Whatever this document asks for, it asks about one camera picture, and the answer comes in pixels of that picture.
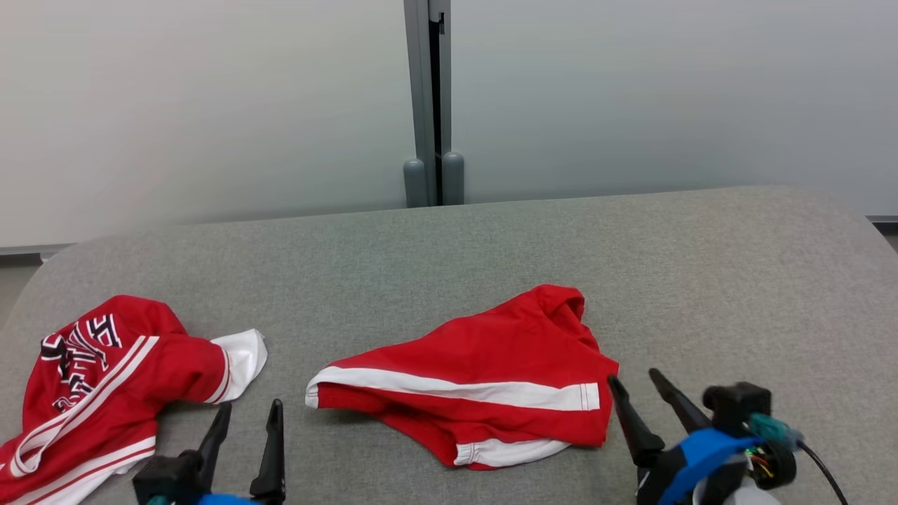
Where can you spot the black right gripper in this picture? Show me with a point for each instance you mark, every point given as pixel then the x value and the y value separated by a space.
pixel 656 477

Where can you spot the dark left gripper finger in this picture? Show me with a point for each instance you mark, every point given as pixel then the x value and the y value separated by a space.
pixel 272 463
pixel 215 442

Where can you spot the red printed basketball jersey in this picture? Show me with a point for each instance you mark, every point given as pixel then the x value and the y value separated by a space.
pixel 119 393

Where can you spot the red shorts with white stripe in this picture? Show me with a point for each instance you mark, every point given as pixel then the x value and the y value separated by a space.
pixel 491 351

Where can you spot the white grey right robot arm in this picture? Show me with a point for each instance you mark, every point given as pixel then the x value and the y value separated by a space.
pixel 754 496

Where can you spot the blue left camera mount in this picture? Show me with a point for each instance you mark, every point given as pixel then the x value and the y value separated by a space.
pixel 224 501

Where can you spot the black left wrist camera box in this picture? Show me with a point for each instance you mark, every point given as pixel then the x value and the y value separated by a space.
pixel 165 477

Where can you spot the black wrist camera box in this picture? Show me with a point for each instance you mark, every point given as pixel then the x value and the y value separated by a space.
pixel 165 477
pixel 736 407

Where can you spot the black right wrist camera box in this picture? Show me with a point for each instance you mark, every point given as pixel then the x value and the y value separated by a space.
pixel 736 407

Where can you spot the grey cylindrical post foot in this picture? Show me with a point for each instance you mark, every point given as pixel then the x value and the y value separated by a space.
pixel 453 179
pixel 414 184

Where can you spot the grey partition post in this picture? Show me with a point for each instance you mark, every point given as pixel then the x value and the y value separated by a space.
pixel 421 84

